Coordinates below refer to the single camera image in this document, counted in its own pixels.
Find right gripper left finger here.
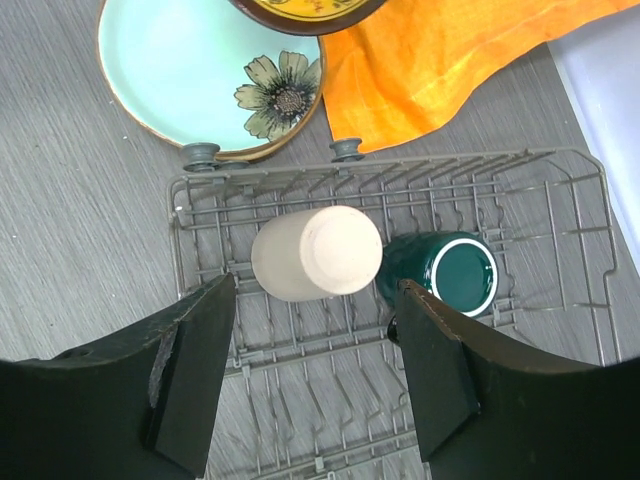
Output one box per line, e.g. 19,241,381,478
1,275,236,479

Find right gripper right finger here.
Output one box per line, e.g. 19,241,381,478
396,280,639,479

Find beige tumbler cup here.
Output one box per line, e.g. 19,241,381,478
251,205,383,302

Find cream bird plate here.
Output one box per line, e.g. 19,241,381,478
97,0,329,165

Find light green flower plate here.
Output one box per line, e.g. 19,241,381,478
98,0,323,153

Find yellow brown patterned plate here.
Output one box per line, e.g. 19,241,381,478
231,0,386,36

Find dark green mug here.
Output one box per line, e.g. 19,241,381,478
375,231,499,318

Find orange Mickey Mouse cloth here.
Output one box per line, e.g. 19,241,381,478
322,0,638,153

